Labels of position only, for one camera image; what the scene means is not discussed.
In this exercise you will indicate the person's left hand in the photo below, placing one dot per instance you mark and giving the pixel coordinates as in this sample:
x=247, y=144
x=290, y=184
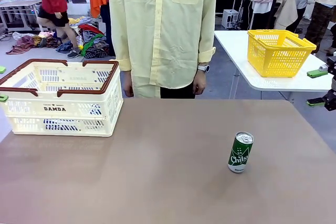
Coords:
x=200, y=83

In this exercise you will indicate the green Chilsung soda can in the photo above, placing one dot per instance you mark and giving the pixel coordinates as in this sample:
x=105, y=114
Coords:
x=240, y=155

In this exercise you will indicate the yellow plastic basket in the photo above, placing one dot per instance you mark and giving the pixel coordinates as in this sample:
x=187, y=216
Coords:
x=275, y=61

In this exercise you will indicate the blue Pocari Sweat can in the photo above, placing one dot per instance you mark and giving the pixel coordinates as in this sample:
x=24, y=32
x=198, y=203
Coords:
x=48, y=122
x=95, y=110

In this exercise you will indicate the white side table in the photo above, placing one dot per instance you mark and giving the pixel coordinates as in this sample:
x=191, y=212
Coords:
x=262, y=82

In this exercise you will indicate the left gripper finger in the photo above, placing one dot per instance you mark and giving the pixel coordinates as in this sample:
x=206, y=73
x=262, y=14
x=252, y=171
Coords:
x=2, y=69
x=3, y=97

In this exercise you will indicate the patterned pink cloth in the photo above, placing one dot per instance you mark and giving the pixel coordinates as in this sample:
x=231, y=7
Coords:
x=22, y=44

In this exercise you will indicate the grey workshop table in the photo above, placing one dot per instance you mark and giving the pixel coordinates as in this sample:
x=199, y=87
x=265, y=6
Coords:
x=15, y=2

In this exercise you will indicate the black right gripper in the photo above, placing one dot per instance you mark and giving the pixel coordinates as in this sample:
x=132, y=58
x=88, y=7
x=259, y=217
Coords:
x=333, y=87

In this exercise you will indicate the white wrist watch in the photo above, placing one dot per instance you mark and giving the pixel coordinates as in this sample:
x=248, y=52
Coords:
x=204, y=68

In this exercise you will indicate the cream plastic shopping basket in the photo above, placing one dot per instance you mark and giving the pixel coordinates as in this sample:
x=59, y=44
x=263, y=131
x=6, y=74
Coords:
x=60, y=108

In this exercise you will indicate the red cloth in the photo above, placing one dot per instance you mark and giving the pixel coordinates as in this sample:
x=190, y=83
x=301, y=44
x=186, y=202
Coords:
x=90, y=28

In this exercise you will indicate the person in camouflage trousers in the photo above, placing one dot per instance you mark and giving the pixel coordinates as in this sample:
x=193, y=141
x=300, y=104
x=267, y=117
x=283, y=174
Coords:
x=324, y=11

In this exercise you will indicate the yellow cloth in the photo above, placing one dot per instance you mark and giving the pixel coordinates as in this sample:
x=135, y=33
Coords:
x=77, y=20

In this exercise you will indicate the person in yellow shirt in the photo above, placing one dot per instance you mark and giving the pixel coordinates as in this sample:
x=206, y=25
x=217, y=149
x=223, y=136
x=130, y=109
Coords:
x=162, y=24

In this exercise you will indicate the dark plaid cloth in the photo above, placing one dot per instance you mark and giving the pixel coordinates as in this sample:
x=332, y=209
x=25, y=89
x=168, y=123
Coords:
x=97, y=51

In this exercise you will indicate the white computer case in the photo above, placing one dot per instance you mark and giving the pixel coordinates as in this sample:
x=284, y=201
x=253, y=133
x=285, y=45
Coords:
x=229, y=19

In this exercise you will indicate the green cloth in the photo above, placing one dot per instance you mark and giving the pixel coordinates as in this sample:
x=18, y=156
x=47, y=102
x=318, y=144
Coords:
x=93, y=41

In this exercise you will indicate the person's right hand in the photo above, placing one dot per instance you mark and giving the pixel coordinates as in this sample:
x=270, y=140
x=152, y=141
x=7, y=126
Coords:
x=128, y=87

